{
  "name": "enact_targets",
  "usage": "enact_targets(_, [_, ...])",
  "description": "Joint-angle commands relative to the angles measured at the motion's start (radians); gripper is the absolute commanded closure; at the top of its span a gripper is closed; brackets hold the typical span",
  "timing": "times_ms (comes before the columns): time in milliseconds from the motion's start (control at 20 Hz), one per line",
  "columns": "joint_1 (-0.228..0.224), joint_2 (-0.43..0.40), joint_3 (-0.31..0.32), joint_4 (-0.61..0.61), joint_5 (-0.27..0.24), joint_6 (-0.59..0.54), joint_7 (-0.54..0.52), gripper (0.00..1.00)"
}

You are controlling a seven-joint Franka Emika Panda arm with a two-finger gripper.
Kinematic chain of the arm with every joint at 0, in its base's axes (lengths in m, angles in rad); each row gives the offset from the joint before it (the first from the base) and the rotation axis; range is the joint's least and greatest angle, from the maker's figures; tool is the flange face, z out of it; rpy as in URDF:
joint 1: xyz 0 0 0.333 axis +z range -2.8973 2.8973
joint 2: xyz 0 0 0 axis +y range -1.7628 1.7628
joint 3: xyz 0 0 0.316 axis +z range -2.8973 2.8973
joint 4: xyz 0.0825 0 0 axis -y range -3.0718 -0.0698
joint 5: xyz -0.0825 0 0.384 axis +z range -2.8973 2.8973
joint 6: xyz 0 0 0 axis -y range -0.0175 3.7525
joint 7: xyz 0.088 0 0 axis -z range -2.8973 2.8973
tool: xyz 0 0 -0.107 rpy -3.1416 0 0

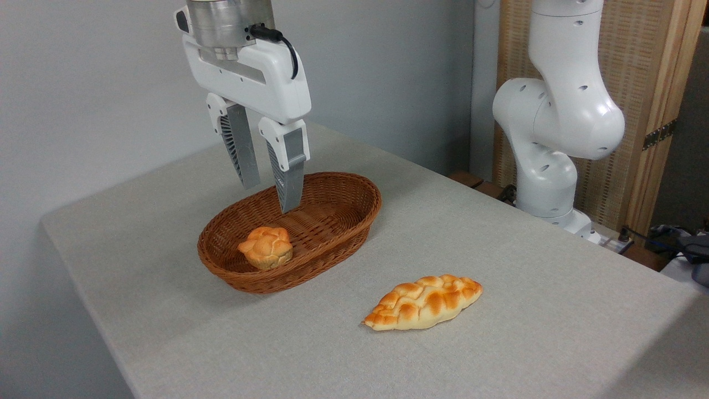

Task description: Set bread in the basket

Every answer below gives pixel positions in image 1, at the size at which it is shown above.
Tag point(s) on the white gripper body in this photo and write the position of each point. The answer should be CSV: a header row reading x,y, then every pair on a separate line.
x,y
266,83

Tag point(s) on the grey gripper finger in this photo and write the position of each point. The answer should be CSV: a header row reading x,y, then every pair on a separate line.
x,y
243,149
291,177

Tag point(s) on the long braided bread loaf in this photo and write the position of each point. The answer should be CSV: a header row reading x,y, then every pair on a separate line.
x,y
424,302

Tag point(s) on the brown oval wicker basket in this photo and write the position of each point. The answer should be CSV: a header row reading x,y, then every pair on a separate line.
x,y
332,221

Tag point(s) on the small round bread roll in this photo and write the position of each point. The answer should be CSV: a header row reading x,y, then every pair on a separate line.
x,y
267,246

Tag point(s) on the grey tablecloth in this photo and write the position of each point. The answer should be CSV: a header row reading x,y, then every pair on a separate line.
x,y
471,249

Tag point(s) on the white power strip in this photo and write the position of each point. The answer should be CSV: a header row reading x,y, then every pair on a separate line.
x,y
612,243

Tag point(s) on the wooden woven folding screen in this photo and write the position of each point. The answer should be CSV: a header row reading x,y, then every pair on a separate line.
x,y
642,66

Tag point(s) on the black metal screen hinge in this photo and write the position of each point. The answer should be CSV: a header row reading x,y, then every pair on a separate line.
x,y
659,134

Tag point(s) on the dark grey bag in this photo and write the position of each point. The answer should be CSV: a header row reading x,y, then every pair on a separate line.
x,y
692,246

